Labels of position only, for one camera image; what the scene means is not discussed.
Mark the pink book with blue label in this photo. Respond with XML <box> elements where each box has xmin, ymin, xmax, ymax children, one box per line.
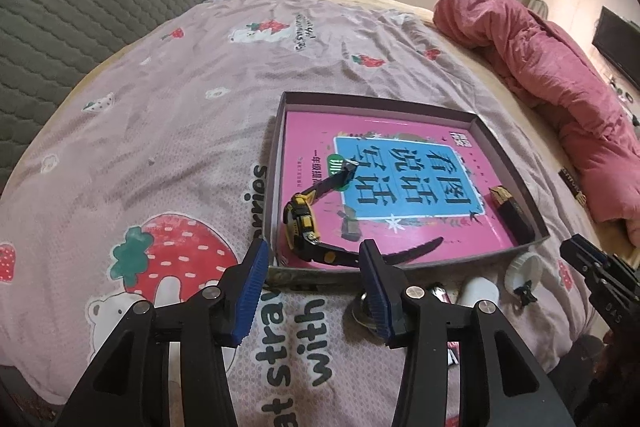
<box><xmin>280</xmin><ymin>109</ymin><xmax>538</xmax><ymax>265</ymax></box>

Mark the black and gold lighter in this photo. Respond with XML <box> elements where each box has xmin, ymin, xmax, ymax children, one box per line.
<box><xmin>487</xmin><ymin>186</ymin><xmax>536</xmax><ymax>244</ymax></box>

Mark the shallow cardboard box tray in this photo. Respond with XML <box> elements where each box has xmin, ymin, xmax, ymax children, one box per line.
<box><xmin>267</xmin><ymin>92</ymin><xmax>551</xmax><ymax>280</ymax></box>

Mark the black and yellow wristwatch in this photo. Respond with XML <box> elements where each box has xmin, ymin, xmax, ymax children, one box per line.
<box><xmin>282</xmin><ymin>159</ymin><xmax>446</xmax><ymax>269</ymax></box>

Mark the pink quilt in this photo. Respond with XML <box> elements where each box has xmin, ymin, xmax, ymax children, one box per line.
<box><xmin>432</xmin><ymin>0</ymin><xmax>640</xmax><ymax>258</ymax></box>

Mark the strawberry printed blanket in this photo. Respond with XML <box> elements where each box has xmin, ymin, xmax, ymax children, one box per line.
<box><xmin>0</xmin><ymin>0</ymin><xmax>596</xmax><ymax>427</ymax></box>

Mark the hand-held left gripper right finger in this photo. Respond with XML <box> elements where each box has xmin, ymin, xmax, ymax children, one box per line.
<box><xmin>359</xmin><ymin>239</ymin><xmax>576</xmax><ymax>427</ymax></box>

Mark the black and gold label strip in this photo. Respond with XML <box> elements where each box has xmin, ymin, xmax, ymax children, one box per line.
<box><xmin>557</xmin><ymin>167</ymin><xmax>588</xmax><ymax>206</ymax></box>

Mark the white ribbed bottle lid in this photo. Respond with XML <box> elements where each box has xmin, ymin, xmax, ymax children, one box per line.
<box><xmin>504</xmin><ymin>253</ymin><xmax>545</xmax><ymax>295</ymax></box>

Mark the small black trinket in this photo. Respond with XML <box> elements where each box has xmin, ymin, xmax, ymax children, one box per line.
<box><xmin>514</xmin><ymin>282</ymin><xmax>539</xmax><ymax>309</ymax></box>

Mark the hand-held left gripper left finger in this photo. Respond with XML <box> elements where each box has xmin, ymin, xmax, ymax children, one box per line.
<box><xmin>52</xmin><ymin>238</ymin><xmax>271</xmax><ymax>427</ymax></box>

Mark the metal chair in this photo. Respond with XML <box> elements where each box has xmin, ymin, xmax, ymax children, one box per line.
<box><xmin>517</xmin><ymin>0</ymin><xmax>548</xmax><ymax>20</ymax></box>

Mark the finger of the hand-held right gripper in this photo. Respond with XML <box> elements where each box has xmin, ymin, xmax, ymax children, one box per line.
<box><xmin>560</xmin><ymin>234</ymin><xmax>640</xmax><ymax>295</ymax></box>
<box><xmin>590</xmin><ymin>279</ymin><xmax>640</xmax><ymax>348</ymax></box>

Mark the small white pill bottle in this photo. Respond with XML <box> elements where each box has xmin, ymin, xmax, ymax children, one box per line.
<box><xmin>457</xmin><ymin>278</ymin><xmax>500</xmax><ymax>308</ymax></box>

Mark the dark cloth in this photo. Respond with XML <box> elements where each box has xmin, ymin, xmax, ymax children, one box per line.
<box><xmin>565</xmin><ymin>337</ymin><xmax>640</xmax><ymax>427</ymax></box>

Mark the black wall television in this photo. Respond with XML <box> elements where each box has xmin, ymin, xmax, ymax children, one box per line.
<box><xmin>592</xmin><ymin>6</ymin><xmax>640</xmax><ymax>90</ymax></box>

